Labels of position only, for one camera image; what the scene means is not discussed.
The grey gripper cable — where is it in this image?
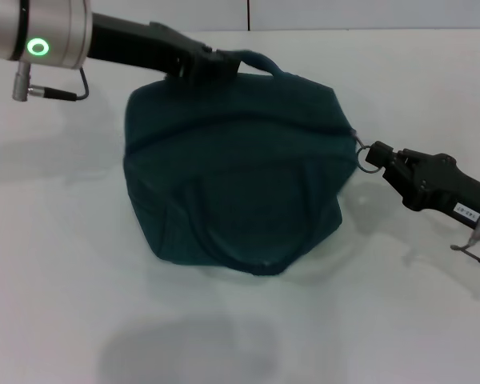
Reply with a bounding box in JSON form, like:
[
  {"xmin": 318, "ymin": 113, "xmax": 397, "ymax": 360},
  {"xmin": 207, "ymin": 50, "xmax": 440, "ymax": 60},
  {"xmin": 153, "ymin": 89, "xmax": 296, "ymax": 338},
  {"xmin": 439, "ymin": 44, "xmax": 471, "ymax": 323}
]
[
  {"xmin": 27, "ymin": 67, "xmax": 90, "ymax": 102},
  {"xmin": 450, "ymin": 218, "xmax": 480, "ymax": 275}
]

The dark teal insulated lunch bag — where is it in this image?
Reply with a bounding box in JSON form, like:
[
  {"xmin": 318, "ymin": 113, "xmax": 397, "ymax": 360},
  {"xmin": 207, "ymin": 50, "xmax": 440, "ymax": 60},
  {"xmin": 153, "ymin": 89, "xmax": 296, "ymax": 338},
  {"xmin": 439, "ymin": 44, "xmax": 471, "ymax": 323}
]
[{"xmin": 122, "ymin": 50, "xmax": 381, "ymax": 278}]

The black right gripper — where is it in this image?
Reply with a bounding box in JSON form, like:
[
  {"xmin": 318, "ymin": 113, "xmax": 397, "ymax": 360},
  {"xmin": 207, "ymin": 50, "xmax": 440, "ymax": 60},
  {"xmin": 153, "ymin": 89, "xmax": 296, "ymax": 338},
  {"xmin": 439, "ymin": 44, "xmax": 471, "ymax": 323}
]
[{"xmin": 363, "ymin": 140, "xmax": 480, "ymax": 243}]

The grey right gripper cable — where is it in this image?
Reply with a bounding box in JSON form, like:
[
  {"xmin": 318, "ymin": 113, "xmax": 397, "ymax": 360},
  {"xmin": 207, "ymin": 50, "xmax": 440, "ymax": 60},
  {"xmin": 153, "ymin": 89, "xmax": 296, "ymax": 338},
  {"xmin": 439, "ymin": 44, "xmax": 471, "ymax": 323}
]
[{"xmin": 450, "ymin": 218, "xmax": 480, "ymax": 275}]

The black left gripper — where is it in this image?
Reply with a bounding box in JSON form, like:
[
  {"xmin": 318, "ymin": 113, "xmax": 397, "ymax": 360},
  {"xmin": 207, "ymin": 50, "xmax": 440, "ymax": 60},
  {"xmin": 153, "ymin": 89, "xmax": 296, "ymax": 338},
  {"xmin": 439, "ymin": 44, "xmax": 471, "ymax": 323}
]
[{"xmin": 86, "ymin": 11, "xmax": 243, "ymax": 84}]

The grey left gripper cable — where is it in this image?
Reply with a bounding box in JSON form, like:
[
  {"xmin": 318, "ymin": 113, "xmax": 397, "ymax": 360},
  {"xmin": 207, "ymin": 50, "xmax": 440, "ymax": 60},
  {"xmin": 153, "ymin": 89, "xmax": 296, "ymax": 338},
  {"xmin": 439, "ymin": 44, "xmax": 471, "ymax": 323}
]
[{"xmin": 27, "ymin": 67, "xmax": 90, "ymax": 102}]

